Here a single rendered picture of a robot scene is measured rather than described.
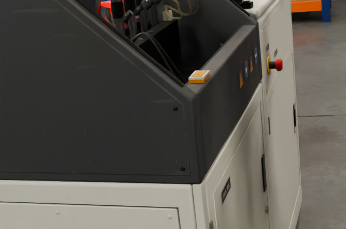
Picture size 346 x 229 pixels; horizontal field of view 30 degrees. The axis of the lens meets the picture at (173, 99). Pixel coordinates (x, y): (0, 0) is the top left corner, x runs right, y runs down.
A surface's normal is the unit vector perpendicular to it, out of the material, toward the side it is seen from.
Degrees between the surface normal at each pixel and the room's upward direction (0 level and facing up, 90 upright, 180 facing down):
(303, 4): 90
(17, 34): 90
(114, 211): 90
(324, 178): 0
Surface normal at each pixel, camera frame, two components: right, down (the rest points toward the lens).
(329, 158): -0.11, -0.95
